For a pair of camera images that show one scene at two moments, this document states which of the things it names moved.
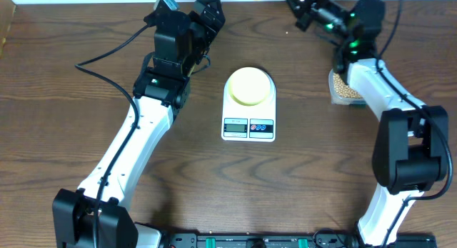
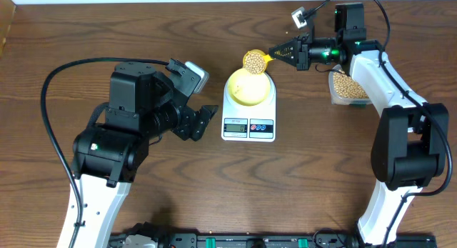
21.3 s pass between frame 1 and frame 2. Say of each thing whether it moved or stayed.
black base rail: stayed
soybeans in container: stayed
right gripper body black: moved
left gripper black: moved
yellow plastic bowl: stayed
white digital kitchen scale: stayed
